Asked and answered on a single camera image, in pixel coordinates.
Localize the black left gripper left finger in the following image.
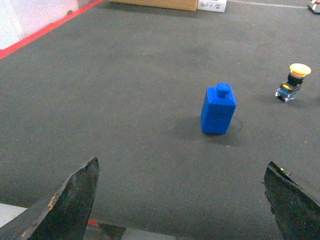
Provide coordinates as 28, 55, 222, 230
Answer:
0, 157, 100, 240

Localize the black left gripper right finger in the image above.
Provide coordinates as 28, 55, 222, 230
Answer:
263, 161, 320, 240

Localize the blue bottle-shaped part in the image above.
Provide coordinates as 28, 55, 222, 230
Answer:
200, 82, 237, 135

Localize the dark grey table mat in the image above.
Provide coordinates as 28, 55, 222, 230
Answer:
0, 0, 320, 240

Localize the white printed box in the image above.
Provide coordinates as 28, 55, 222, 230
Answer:
197, 0, 227, 13

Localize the brown cardboard box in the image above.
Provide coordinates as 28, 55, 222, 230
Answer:
109, 0, 198, 12

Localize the yellow push button switch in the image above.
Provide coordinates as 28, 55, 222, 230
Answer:
274, 63, 312, 103

